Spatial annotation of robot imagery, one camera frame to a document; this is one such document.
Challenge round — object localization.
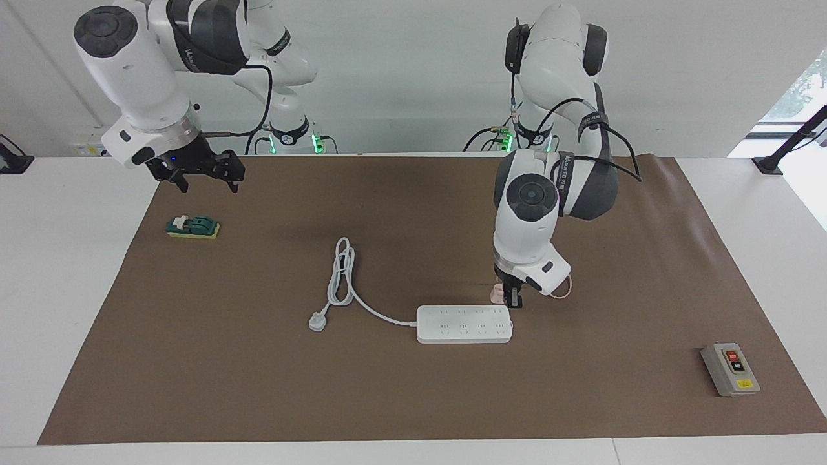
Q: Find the white wall socket box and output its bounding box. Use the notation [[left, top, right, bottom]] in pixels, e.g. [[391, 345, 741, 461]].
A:
[[70, 132, 114, 157]]

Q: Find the green knife switch block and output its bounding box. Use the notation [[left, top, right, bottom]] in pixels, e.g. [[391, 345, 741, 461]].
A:
[[165, 214, 222, 240]]

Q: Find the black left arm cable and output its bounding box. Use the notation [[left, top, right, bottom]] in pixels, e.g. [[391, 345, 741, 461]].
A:
[[509, 19, 644, 183]]

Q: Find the white power strip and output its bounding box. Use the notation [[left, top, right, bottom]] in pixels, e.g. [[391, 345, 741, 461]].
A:
[[416, 305, 514, 344]]

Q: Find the black table clamp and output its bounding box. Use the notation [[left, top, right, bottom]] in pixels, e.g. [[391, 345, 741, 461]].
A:
[[0, 134, 34, 175]]

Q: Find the black base cable bundle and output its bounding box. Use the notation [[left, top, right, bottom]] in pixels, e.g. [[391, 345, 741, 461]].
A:
[[244, 125, 339, 156], [462, 97, 563, 154]]

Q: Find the grey on-off switch box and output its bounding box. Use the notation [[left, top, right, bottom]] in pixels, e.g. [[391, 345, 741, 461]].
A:
[[701, 342, 761, 397]]

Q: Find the white power cord with plug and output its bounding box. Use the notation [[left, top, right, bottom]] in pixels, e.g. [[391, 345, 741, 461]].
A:
[[308, 236, 419, 333]]

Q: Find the brown table mat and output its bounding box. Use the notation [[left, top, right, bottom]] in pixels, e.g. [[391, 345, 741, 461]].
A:
[[37, 154, 827, 446]]

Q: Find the bright window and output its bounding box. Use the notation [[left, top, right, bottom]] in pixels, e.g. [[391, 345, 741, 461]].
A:
[[756, 50, 827, 127]]

